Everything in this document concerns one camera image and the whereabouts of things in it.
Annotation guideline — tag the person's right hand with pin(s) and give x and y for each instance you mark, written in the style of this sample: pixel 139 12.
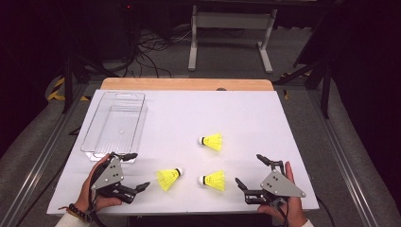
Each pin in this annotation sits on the person's right hand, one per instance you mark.
pixel 294 211

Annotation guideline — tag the grey metal stand frame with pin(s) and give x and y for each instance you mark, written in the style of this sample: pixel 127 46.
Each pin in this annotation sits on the grey metal stand frame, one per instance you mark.
pixel 233 20

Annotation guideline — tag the yellow shuttlecock with white cork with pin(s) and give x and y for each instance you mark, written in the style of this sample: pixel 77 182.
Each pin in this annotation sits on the yellow shuttlecock with white cork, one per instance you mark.
pixel 167 179
pixel 216 180
pixel 212 142

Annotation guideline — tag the person's left hand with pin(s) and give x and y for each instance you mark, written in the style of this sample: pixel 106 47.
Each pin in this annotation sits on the person's left hand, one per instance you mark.
pixel 82 197

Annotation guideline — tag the yellow black hazard tape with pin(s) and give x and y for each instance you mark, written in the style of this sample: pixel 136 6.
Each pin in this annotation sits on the yellow black hazard tape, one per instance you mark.
pixel 58 91

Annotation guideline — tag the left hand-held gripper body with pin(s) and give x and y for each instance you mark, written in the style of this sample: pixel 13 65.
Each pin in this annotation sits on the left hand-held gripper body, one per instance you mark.
pixel 110 176

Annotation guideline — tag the dark round table grommet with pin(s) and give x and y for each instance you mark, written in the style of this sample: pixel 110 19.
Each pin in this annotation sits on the dark round table grommet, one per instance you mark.
pixel 221 89

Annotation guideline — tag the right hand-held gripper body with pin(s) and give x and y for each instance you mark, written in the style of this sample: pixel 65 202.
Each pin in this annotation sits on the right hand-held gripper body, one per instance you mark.
pixel 279 186

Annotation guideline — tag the dark curtain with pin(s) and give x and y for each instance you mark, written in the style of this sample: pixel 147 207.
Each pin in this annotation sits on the dark curtain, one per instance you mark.
pixel 369 78
pixel 28 47

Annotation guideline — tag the black metal stand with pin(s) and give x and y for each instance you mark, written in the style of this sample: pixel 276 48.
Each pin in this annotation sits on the black metal stand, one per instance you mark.
pixel 67 85
pixel 325 85

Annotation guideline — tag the aluminium floor rail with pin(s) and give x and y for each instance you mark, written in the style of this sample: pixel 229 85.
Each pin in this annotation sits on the aluminium floor rail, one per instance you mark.
pixel 38 164
pixel 343 157

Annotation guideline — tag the clear plastic container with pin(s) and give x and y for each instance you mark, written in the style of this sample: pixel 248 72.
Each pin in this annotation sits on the clear plastic container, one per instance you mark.
pixel 115 129

